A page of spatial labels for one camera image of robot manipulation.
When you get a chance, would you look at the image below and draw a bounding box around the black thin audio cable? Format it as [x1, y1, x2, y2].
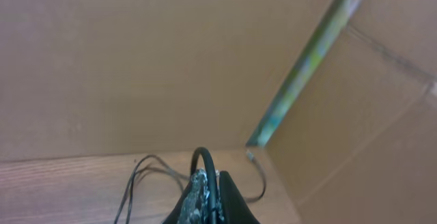
[114, 154, 191, 224]

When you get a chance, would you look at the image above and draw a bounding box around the brown cardboard side panel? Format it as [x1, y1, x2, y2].
[267, 0, 436, 223]

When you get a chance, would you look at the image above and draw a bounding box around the black USB cable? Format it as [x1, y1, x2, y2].
[189, 146, 267, 224]

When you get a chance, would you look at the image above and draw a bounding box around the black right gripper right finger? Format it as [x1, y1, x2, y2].
[219, 171, 259, 224]

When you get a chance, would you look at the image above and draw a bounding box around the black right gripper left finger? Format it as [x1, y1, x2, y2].
[163, 169, 209, 224]

